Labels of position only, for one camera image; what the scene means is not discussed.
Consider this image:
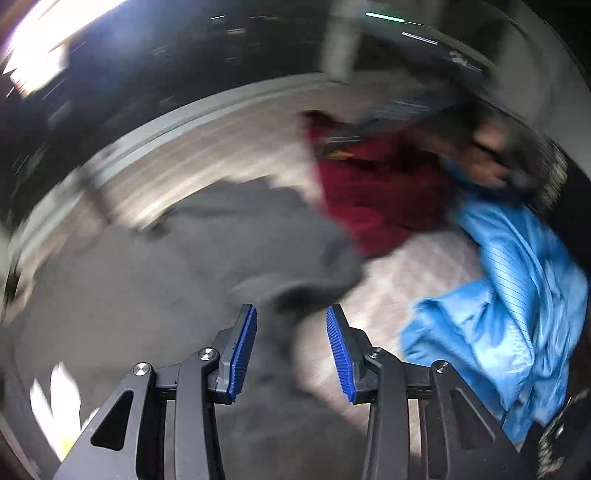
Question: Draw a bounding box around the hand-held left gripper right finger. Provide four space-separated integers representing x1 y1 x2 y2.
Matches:
325 305 520 480

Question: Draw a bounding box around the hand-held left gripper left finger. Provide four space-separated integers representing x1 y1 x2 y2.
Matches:
53 304 258 480

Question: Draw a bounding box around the black daisy print t-shirt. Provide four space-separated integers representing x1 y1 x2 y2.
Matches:
14 178 365 480

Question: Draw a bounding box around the blue satin garment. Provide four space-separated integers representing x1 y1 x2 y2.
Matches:
399 157 589 444

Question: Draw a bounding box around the person's right hand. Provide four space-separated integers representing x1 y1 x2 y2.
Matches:
462 124 513 185

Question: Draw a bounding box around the maroon garment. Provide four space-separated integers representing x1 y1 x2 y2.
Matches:
300 111 467 259

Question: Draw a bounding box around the person's dark clothing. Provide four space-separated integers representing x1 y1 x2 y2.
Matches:
522 392 591 480

